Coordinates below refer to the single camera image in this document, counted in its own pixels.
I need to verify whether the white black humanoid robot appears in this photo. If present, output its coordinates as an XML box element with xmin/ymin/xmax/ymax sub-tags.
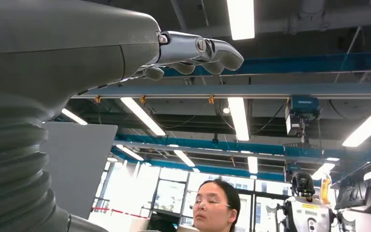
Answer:
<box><xmin>266</xmin><ymin>171</ymin><xmax>337</xmax><ymax>232</ymax></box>

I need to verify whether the long ceiling light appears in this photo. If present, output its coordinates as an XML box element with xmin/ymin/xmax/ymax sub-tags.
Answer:
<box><xmin>61</xmin><ymin>108</ymin><xmax>88</xmax><ymax>126</ymax></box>
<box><xmin>342</xmin><ymin>98</ymin><xmax>371</xmax><ymax>148</ymax></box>
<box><xmin>173</xmin><ymin>149</ymin><xmax>196</xmax><ymax>168</ymax></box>
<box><xmin>227</xmin><ymin>97</ymin><xmax>250</xmax><ymax>142</ymax></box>
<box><xmin>120</xmin><ymin>97</ymin><xmax>167</xmax><ymax>137</ymax></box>
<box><xmin>226</xmin><ymin>0</ymin><xmax>256</xmax><ymax>41</ymax></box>

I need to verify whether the orange hoist strap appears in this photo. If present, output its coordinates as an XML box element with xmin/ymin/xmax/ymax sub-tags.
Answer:
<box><xmin>320</xmin><ymin>174</ymin><xmax>332</xmax><ymax>205</ymax></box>

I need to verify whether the seated person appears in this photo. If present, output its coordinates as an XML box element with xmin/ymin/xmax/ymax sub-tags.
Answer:
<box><xmin>192</xmin><ymin>178</ymin><xmax>242</xmax><ymax>232</ymax></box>

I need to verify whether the white counter partition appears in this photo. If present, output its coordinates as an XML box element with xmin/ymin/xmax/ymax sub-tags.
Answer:
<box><xmin>41</xmin><ymin>121</ymin><xmax>119</xmax><ymax>220</ymax></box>

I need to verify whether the blue ceiling hoist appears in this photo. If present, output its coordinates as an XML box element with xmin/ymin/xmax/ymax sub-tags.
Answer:
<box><xmin>285</xmin><ymin>95</ymin><xmax>322</xmax><ymax>144</ymax></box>

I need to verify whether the red barrier belt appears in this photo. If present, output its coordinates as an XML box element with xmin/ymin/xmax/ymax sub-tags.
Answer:
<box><xmin>92</xmin><ymin>206</ymin><xmax>149</xmax><ymax>220</ymax></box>

